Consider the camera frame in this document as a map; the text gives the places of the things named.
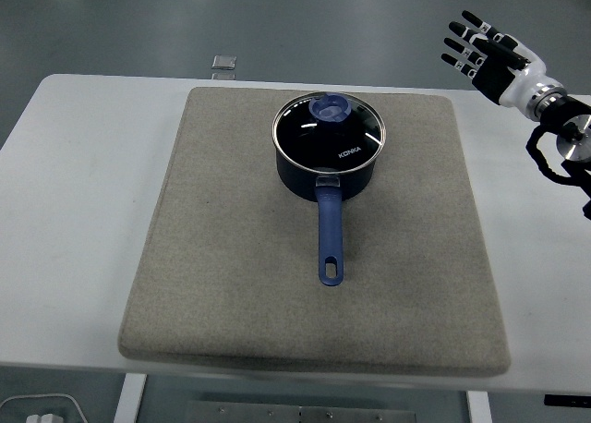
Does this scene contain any black flat bar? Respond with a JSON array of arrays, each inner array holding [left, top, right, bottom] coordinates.
[[543, 393, 591, 407]]

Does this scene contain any glass lid with blue knob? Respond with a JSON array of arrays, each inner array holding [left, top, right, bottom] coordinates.
[[271, 91, 388, 174]]

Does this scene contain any grey metal plate with screws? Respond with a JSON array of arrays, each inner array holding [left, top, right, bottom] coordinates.
[[187, 399, 417, 423]]

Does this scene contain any white table leg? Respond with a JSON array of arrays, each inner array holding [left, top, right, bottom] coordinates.
[[465, 390, 493, 423], [113, 374, 149, 423]]

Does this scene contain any beige fabric mat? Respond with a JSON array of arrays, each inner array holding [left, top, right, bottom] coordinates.
[[117, 86, 513, 379]]

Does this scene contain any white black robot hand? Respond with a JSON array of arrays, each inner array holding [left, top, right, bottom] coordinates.
[[440, 9, 567, 109]]

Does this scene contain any dark pot with blue handle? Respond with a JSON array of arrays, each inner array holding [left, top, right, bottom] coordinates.
[[275, 131, 387, 287]]

